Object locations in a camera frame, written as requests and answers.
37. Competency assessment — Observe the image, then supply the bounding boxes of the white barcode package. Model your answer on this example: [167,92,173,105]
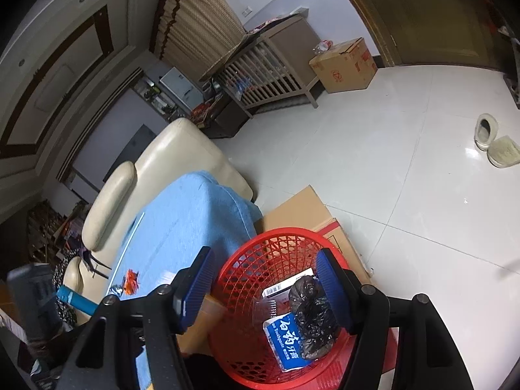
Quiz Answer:
[261,268,314,298]

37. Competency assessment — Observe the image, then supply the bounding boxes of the teal thermos bottle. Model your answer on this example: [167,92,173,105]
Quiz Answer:
[57,285,98,316]

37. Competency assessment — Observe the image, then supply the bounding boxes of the flat cardboard under basket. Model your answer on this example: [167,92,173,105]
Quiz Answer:
[177,187,371,389]

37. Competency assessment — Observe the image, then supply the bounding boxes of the wooden door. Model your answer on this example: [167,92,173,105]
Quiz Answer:
[350,0,515,72]

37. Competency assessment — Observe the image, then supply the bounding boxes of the beige curtain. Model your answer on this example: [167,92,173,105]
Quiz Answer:
[150,0,246,83]

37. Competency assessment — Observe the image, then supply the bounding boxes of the cardboard box by door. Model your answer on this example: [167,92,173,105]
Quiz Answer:
[308,37,378,93]

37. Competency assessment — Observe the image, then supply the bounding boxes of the cream leather sofa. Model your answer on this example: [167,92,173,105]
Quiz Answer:
[60,117,255,326]

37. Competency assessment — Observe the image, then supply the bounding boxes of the dark clothes on sofa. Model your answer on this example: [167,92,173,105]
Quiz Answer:
[48,251,82,326]

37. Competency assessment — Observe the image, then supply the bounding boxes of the clear plastic clamshell container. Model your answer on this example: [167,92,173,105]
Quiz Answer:
[251,298,290,326]

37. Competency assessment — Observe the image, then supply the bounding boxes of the white thin rod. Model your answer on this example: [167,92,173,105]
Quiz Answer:
[107,210,145,293]

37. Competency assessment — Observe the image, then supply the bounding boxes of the torn blue foil wrapper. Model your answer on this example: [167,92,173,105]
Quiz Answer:
[109,284,124,298]

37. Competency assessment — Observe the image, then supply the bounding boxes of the blue toothpaste box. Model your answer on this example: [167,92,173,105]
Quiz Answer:
[263,313,311,372]

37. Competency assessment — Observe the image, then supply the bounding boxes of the blue table cloth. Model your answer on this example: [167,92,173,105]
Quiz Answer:
[105,171,263,390]

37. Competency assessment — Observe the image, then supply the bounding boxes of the wooden baby crib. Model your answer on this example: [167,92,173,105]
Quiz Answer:
[200,14,320,116]

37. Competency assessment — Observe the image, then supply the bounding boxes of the black plastic bag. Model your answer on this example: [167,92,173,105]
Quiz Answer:
[288,276,340,361]

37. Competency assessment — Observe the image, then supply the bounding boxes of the red plastic trash basket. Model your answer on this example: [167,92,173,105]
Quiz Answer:
[208,227,354,389]

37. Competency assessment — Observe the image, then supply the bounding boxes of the white air conditioner unit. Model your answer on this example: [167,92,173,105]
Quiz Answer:
[160,68,203,112]

